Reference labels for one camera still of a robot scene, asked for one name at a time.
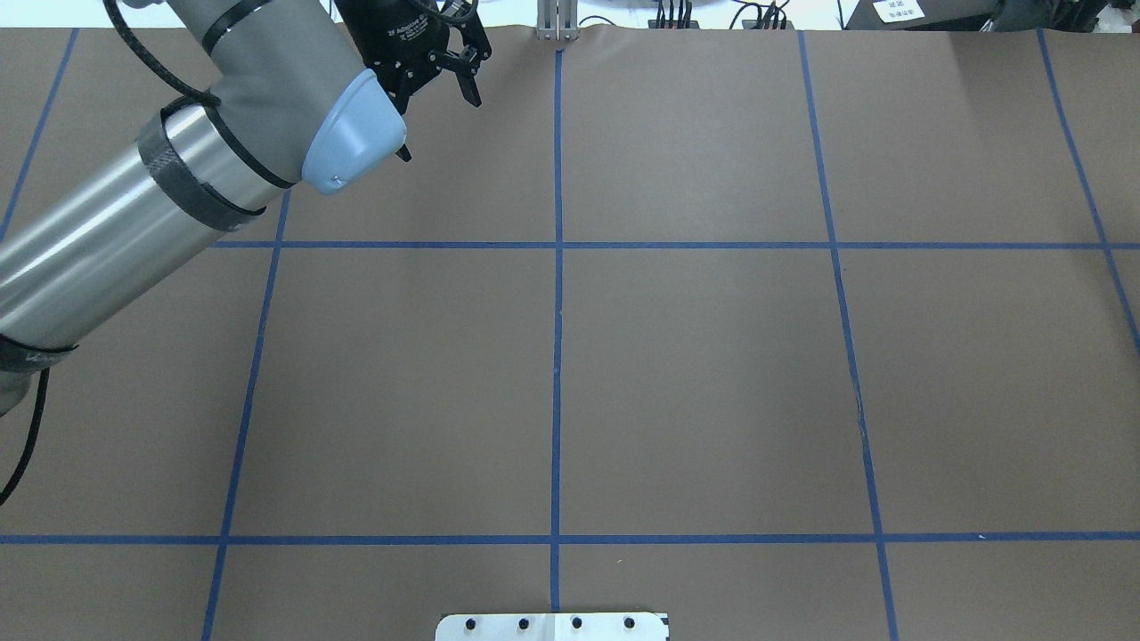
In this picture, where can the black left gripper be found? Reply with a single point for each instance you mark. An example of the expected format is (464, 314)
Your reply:
(396, 36)

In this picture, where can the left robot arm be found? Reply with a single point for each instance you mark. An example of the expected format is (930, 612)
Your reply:
(299, 99)

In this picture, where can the aluminium frame post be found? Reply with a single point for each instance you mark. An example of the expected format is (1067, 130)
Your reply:
(557, 20)

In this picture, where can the black cable plugs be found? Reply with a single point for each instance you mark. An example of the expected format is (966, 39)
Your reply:
(673, 15)

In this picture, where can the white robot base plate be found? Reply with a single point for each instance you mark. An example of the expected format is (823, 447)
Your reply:
(554, 626)

